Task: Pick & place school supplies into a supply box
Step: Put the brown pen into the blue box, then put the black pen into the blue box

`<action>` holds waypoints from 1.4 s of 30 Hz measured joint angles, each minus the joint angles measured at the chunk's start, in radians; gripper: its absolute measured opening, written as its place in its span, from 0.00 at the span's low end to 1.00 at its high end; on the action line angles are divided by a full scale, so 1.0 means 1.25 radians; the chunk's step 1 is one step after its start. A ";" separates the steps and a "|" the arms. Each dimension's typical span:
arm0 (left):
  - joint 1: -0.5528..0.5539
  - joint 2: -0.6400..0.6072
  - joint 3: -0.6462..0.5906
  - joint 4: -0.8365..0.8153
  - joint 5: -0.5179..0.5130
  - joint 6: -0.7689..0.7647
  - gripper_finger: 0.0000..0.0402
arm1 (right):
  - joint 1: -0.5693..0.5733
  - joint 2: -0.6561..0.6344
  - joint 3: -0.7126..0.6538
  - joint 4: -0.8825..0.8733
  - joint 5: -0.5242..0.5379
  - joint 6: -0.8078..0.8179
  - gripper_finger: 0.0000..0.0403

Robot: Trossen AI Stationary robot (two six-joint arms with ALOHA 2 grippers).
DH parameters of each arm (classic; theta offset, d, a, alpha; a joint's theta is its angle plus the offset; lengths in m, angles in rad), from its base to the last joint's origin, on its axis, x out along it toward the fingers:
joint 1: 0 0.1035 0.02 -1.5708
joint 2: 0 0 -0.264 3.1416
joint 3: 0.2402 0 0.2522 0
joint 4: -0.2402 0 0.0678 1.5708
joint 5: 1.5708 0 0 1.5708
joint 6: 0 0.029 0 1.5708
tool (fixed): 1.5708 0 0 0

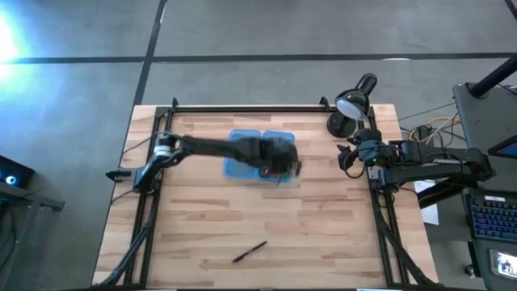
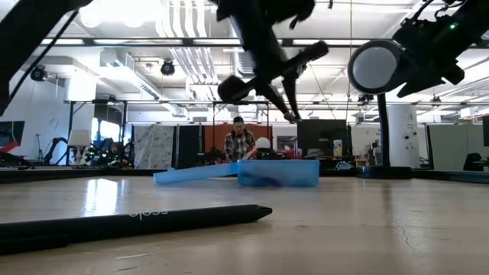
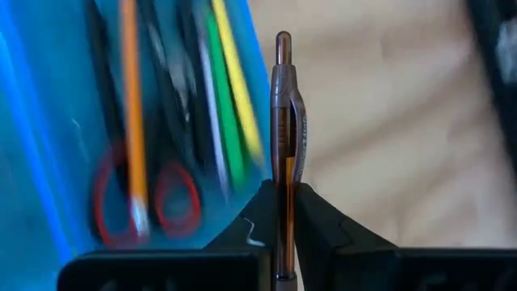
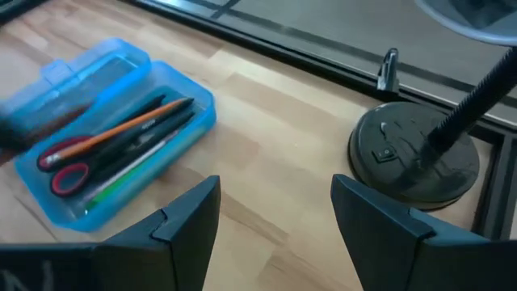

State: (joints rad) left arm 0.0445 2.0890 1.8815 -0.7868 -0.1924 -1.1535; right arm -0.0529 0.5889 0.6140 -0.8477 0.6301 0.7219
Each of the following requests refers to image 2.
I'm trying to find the black cabinet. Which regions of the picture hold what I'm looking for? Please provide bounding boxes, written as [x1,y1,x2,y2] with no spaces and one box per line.
[296,118,349,158]

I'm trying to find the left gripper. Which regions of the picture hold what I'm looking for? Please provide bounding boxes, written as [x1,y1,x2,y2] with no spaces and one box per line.
[209,0,318,124]

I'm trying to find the grey patterned curtain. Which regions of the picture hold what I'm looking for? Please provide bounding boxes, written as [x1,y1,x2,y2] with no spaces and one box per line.
[132,125,176,170]

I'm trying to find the black desk lamp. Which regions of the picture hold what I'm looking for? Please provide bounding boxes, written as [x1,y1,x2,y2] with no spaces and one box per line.
[346,39,414,180]

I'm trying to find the black gloss-print marker pen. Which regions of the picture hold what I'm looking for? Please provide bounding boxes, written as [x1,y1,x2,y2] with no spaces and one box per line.
[0,203,274,256]

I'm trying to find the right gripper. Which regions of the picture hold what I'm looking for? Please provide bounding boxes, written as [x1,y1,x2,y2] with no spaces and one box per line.
[393,16,469,99]

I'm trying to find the white cylindrical column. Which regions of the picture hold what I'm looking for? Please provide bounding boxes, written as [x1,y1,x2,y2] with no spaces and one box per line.
[387,105,420,170]

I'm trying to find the white shade table lamp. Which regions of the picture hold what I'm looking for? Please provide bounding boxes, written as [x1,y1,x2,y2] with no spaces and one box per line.
[67,128,92,148]

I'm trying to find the blue plastic box lid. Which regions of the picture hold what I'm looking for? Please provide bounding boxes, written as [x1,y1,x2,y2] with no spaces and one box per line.
[153,162,241,186]

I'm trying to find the black round ceiling fan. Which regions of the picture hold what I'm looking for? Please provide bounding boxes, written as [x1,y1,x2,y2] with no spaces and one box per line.
[29,64,50,83]
[160,58,176,76]

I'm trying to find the person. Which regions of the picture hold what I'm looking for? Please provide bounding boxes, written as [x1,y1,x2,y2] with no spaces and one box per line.
[223,115,257,163]

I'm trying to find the black office chair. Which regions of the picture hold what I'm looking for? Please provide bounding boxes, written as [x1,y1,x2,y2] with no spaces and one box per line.
[461,151,485,172]

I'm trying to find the orange partition panel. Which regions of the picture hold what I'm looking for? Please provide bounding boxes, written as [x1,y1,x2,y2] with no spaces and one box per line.
[203,122,274,154]

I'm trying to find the blue plastic supply box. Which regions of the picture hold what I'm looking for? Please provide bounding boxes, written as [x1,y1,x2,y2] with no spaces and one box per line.
[236,159,321,188]

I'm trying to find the grey partition wall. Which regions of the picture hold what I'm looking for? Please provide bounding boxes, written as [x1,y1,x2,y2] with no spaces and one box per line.
[426,124,484,172]

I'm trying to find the black wall monitor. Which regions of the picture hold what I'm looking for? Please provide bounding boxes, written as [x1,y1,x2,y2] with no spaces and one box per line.
[0,120,26,148]

